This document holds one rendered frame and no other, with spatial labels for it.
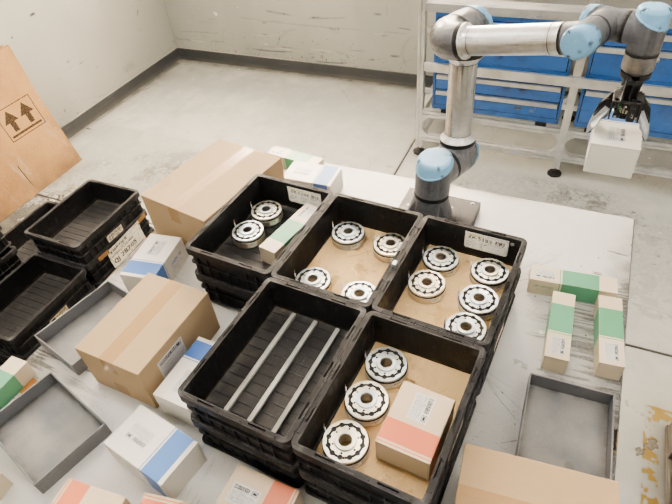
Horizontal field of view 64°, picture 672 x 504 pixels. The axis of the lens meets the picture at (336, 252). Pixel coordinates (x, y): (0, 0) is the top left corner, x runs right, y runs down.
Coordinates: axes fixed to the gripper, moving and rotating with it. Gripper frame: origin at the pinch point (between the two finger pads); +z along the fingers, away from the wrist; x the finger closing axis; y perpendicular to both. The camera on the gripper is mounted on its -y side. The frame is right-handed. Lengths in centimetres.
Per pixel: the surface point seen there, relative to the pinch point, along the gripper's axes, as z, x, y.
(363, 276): 28, -57, 48
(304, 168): 33, -101, -2
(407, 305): 28, -42, 54
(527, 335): 41, -10, 43
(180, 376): 32, -91, 94
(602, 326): 35, 8, 38
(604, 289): 35.2, 7.5, 23.9
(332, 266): 28, -67, 47
